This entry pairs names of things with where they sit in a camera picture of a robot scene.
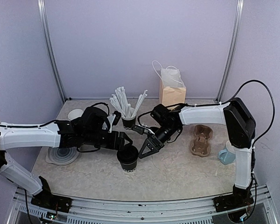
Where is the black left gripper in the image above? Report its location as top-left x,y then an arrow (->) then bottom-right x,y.
83,130 -> 133,151

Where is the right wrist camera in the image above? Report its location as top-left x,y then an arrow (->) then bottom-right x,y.
132,104 -> 175,136

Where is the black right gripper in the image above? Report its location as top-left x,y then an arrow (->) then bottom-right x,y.
138,123 -> 179,159

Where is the stack of black lids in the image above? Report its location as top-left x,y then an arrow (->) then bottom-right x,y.
149,126 -> 159,134

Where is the cardboard cup carrier tray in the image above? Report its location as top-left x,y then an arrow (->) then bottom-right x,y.
189,125 -> 213,157

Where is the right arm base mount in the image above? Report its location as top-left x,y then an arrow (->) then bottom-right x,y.
213,184 -> 254,212

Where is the black cup holding straws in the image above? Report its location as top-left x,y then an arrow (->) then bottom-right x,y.
121,116 -> 136,130

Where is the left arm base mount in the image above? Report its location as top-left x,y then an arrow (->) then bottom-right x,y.
31,176 -> 72,213

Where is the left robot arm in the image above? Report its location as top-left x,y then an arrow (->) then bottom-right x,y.
0,115 -> 133,208

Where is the light blue ceramic mug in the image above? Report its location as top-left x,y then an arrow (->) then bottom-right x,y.
218,141 -> 236,165

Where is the brown paper takeout bag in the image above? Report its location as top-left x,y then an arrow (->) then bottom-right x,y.
152,60 -> 187,106

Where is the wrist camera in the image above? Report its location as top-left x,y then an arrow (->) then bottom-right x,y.
132,104 -> 175,136
80,102 -> 121,133

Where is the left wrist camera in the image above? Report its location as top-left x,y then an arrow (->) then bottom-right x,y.
80,102 -> 121,133

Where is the aluminium front rail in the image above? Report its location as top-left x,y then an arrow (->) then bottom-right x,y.
7,185 -> 278,224

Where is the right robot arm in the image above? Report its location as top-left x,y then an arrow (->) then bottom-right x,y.
132,98 -> 256,207

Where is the stack of paper cups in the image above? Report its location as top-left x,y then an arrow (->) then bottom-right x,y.
68,109 -> 84,121

